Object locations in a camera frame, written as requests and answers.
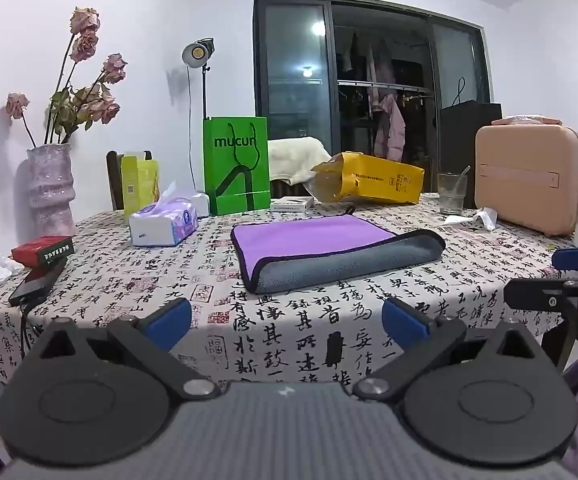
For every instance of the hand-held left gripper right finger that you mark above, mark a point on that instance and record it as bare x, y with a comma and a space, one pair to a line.
403, 321

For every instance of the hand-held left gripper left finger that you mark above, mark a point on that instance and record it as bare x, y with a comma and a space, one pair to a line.
170, 319

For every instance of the purple and grey towel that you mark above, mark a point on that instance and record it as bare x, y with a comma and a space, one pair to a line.
329, 252

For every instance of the pink suitcase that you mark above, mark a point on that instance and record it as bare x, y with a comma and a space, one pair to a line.
531, 180

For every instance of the crumpled white tissue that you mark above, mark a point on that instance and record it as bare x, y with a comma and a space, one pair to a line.
3, 266
476, 218

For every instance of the purple and white tissue pack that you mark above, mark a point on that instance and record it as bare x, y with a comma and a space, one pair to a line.
161, 222

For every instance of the calligraphy printed tablecloth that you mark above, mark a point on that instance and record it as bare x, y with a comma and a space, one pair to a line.
289, 320

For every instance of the clear glass cup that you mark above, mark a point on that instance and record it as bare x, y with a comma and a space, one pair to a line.
451, 194

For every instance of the black phone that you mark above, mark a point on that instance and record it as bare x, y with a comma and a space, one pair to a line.
36, 282

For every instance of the drinking straw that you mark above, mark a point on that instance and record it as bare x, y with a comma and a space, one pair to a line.
463, 174

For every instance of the yellow-green carton box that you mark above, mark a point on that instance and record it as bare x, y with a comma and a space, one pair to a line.
139, 182

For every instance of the red and black box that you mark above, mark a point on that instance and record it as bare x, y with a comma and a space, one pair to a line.
43, 250

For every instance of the yellow paper bag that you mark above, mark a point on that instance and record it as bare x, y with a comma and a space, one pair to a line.
369, 177

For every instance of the small white flat box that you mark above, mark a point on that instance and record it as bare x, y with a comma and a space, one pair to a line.
291, 204

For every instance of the green paper bag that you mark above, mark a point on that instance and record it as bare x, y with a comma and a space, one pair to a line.
236, 165

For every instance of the pink ceramic vase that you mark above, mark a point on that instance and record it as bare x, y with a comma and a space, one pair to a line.
50, 190

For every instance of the hanging pink jacket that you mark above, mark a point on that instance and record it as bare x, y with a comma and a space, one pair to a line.
390, 130

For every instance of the white fluffy towel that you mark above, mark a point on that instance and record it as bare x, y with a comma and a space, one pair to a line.
296, 157

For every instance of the dark glass sliding door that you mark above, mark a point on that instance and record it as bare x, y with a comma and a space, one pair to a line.
369, 85

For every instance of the dried pink roses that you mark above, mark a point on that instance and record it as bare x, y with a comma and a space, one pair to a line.
81, 95

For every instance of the studio light on stand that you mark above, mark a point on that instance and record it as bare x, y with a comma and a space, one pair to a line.
198, 55

